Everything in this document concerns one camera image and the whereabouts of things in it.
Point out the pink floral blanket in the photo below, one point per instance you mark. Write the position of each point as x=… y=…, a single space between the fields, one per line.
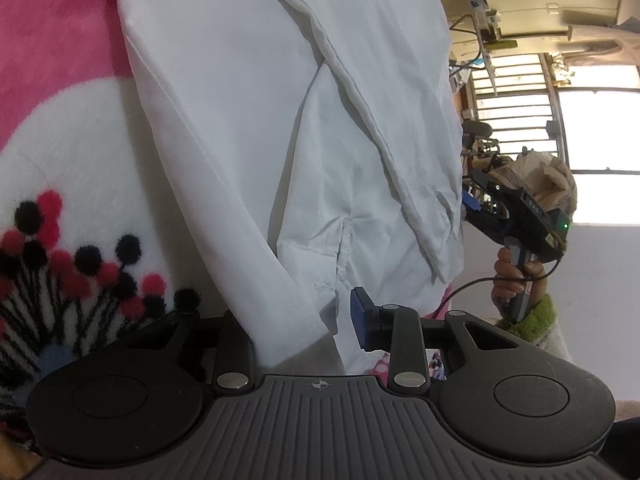
x=60 y=135

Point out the person's right hand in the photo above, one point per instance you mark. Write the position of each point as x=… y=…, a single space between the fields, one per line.
x=504 y=272

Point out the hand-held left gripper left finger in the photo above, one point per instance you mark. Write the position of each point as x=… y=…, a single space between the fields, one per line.
x=232 y=350

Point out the person's right forearm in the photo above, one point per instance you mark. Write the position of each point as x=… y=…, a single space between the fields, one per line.
x=542 y=322

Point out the white window railing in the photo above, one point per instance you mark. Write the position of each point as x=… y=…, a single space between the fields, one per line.
x=515 y=105

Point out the white button shirt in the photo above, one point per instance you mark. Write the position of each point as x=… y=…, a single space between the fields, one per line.
x=250 y=135

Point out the folding table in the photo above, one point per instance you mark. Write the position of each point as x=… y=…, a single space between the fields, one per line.
x=480 y=25

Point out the hanging garment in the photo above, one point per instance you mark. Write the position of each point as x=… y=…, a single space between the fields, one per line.
x=605 y=42

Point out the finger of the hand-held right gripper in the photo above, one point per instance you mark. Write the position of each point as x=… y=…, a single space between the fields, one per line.
x=487 y=220
x=492 y=187

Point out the green bottle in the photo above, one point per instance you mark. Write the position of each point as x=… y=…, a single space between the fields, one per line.
x=502 y=45

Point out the beige patterned blanket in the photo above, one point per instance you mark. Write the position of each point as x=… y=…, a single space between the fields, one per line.
x=545 y=180

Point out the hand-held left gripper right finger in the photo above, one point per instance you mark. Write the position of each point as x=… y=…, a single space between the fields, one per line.
x=357 y=312

